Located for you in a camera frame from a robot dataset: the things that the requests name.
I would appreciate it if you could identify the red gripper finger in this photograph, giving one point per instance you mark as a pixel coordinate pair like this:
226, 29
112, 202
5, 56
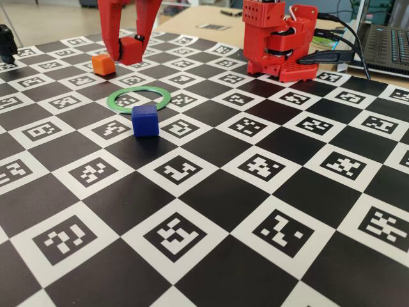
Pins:
147, 19
110, 25

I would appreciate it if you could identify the red cube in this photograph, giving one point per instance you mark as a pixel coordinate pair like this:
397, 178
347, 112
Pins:
131, 51

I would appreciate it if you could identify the orange cube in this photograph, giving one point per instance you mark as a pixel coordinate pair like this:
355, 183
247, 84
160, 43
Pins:
103, 65

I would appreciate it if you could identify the blue cube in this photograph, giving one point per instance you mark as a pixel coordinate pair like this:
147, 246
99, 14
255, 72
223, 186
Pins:
145, 123

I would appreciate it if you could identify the red robot arm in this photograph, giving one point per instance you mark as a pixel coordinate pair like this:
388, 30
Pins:
265, 32

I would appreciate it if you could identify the black pen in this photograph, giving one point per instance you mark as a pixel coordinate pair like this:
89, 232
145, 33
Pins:
230, 12

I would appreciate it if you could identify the green round object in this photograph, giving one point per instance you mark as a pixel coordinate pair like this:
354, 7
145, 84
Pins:
323, 40

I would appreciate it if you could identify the checkerboard marker mat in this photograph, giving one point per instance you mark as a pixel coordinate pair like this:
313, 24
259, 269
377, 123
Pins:
223, 198

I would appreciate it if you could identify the black laptop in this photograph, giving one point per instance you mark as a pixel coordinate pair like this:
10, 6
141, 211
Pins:
386, 41

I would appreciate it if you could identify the black camera device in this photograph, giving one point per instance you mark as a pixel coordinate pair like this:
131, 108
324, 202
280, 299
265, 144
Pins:
7, 41

